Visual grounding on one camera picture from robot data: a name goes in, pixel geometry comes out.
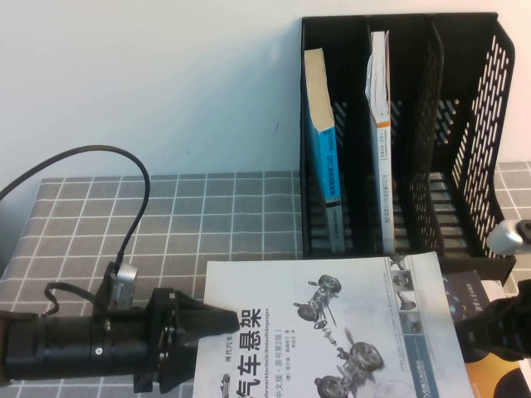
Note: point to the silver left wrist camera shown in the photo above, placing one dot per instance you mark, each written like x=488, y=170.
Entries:
x=124, y=282

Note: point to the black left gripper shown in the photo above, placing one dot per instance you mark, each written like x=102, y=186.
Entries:
x=162, y=331

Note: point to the blue cover book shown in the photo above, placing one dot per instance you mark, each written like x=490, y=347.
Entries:
x=325, y=166

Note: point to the white car suspension book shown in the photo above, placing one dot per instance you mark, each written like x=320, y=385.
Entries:
x=257, y=286

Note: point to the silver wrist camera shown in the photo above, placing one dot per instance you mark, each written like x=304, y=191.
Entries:
x=124, y=282
x=504, y=240

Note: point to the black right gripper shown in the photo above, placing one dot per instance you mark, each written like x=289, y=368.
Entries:
x=516, y=319

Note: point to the white book with orange band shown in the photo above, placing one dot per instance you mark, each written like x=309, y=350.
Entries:
x=383, y=186

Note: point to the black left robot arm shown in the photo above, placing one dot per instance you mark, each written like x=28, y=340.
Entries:
x=62, y=344

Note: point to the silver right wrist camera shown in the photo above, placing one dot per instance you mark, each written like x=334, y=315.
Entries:
x=504, y=240

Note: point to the black mesh book stand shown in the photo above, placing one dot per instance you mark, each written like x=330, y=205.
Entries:
x=456, y=62

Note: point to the grey checked tablecloth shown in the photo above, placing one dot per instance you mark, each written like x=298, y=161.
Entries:
x=207, y=215

